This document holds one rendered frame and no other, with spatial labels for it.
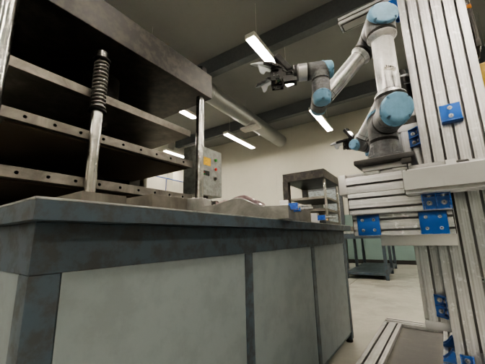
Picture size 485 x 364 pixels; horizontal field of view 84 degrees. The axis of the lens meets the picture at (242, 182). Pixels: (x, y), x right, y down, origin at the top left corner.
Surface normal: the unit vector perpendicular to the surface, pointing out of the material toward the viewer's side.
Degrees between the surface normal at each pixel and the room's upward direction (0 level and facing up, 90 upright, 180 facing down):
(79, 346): 90
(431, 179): 90
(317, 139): 90
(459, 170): 90
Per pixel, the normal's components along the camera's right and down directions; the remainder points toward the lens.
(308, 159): -0.54, -0.16
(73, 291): 0.82, -0.14
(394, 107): -0.18, -0.07
